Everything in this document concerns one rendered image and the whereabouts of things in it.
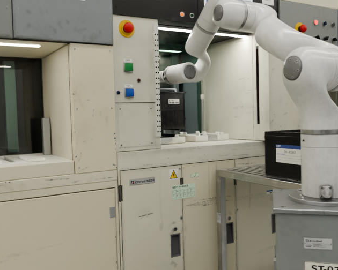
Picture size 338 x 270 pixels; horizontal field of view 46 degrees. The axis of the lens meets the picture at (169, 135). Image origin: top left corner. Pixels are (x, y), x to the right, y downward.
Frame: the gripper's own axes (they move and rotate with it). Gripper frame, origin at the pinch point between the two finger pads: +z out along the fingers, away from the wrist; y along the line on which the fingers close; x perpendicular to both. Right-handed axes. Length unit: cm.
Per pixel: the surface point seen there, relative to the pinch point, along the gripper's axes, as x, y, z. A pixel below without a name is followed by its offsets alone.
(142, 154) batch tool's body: -33, -23, -30
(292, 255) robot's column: -55, -17, -102
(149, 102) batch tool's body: -12.5, -18.6, -29.6
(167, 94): -8.4, 1.3, -10.2
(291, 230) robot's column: -48, -17, -102
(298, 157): -34, 18, -73
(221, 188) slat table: -51, 13, -35
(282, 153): -34, 18, -66
